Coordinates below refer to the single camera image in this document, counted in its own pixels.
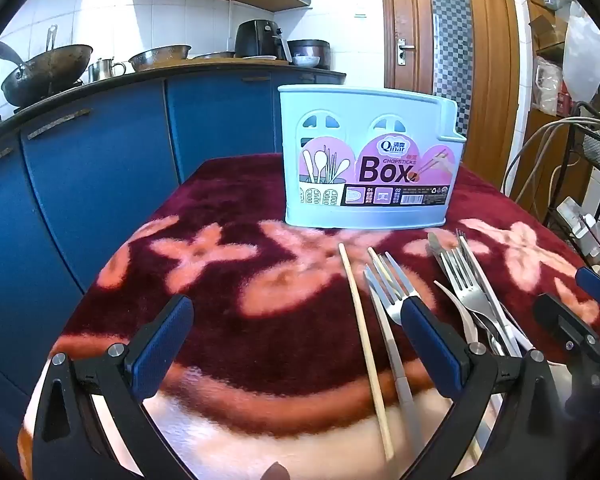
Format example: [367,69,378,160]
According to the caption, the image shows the wooden shelf unit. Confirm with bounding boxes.
[517,0,600,211]

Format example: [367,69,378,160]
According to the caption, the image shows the light blue utensil box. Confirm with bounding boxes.
[277,84,468,231]

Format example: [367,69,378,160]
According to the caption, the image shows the grey cables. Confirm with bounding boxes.
[502,115,600,216]

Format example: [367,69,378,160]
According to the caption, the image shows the cardboard box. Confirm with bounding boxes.
[528,14,566,51]

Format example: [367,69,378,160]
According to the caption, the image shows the steel mug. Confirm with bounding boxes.
[87,56,128,82]

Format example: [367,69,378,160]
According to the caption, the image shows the black air fryer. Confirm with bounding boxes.
[234,19,293,61]

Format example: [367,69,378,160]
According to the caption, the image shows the white power strip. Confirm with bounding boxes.
[556,197,600,266]

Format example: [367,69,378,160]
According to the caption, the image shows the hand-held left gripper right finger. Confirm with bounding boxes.
[400,296,573,480]

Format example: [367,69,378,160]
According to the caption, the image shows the metal door handle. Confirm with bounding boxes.
[396,37,418,67]

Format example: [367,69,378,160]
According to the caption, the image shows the clear pitcher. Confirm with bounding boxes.
[534,56,565,115]

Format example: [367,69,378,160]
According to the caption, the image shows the black wok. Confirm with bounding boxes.
[0,24,95,108]

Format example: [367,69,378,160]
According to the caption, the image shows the large white plastic bag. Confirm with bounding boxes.
[561,0,600,103]

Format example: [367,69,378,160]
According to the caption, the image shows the wooden door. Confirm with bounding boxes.
[380,0,523,196]

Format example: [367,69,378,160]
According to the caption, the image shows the black rice cooker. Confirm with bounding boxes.
[286,39,332,70]

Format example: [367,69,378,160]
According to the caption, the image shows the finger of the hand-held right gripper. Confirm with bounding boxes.
[532,292,600,361]
[575,266,600,311]

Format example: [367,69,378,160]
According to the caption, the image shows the blue kitchen cabinets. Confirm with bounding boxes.
[0,67,348,466]

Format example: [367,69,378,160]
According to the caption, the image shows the steel colander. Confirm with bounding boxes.
[128,44,192,72]

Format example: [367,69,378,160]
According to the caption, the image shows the wooden chopstick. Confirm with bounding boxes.
[367,246,396,286]
[337,242,396,461]

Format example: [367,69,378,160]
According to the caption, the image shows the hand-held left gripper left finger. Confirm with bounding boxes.
[32,294,196,480]

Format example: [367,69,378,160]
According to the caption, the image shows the slim steel fork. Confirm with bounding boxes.
[455,228,536,353]

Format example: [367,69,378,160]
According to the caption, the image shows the red floral blanket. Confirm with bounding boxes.
[17,152,600,480]

